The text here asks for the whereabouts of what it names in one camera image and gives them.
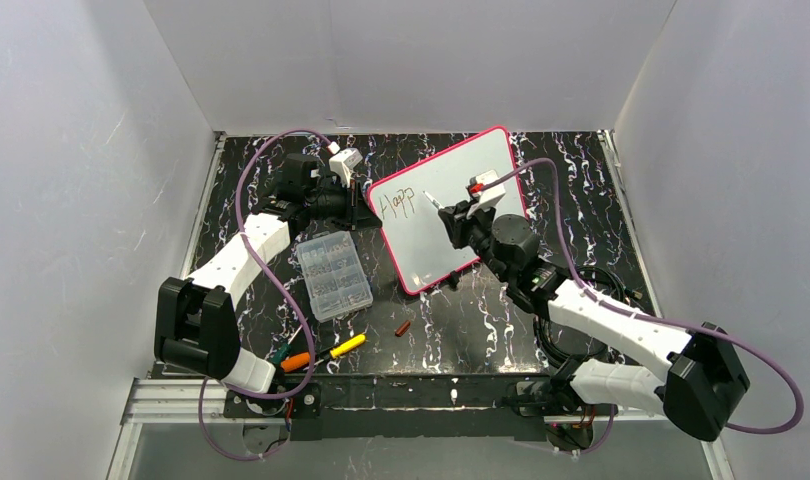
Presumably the pink framed whiteboard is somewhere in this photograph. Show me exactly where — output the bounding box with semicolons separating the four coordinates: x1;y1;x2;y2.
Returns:
366;125;530;297

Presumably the white marker pen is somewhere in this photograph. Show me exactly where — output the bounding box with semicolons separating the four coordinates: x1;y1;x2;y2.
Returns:
423;191;443;210

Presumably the brown marker cap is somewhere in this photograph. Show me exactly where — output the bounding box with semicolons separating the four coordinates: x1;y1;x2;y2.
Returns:
394;321;412;337

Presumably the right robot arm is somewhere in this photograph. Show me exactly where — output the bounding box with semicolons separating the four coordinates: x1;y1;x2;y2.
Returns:
438;201;750;441

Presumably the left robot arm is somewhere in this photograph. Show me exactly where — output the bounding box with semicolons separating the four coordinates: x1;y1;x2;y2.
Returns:
154;148;382;400

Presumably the clear plastic screw box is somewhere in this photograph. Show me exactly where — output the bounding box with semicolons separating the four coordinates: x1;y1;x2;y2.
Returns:
294;231;373;323

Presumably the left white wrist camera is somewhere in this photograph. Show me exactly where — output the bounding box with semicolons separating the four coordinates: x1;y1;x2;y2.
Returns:
328;148;363;187

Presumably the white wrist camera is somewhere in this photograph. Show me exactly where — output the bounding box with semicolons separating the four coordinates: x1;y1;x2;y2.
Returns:
328;148;363;187
466;169;505;219

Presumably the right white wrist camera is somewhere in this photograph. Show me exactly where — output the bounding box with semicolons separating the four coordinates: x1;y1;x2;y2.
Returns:
466;169;505;219

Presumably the wire whiteboard stand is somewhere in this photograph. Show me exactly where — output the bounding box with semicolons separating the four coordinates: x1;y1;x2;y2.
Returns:
445;271;461;291

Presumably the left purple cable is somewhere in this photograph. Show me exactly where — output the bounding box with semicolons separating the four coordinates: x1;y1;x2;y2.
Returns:
198;129;340;463

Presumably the purple cable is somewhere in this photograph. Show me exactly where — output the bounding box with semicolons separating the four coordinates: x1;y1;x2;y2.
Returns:
481;157;806;456
198;129;340;463

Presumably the yellow handled screwdriver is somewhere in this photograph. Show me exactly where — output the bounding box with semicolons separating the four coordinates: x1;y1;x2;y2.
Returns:
313;333;367;367

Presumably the green handled screwdriver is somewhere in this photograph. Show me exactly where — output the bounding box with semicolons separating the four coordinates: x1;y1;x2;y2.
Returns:
270;324;306;367

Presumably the orange handled screwdriver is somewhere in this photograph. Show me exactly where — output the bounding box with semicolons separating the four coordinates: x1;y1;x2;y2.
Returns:
279;349;334;373

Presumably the aluminium frame rail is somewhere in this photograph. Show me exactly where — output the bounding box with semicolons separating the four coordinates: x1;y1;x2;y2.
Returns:
108;374;733;479

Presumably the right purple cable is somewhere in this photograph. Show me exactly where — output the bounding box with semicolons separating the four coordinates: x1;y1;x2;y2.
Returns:
481;157;806;456

